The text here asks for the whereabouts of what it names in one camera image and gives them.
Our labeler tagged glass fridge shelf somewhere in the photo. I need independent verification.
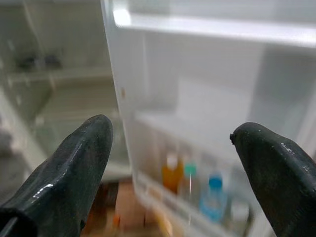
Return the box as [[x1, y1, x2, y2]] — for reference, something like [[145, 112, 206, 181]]
[[0, 70, 120, 87]]

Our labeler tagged white jar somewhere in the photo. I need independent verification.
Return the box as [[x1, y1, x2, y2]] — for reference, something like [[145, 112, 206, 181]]
[[229, 199, 250, 228]]

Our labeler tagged orange juice bottle white cap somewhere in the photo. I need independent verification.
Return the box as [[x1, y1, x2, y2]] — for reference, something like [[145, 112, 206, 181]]
[[161, 152, 185, 195]]

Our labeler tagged blue cap water bottle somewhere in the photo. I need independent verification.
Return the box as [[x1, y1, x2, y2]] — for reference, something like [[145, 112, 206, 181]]
[[198, 171, 228, 223]]

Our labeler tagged silver mini fridge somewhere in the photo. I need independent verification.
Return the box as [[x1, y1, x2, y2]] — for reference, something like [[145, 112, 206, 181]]
[[0, 0, 316, 237]]

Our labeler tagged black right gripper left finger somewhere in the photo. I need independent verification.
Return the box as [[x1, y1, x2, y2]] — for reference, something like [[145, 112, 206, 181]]
[[0, 114, 115, 237]]

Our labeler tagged green cap clear bottle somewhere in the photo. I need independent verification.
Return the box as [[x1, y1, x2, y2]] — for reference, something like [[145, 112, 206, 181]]
[[181, 161, 201, 206]]

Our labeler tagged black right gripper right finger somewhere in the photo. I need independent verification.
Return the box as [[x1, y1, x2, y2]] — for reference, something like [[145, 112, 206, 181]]
[[229, 121, 316, 237]]

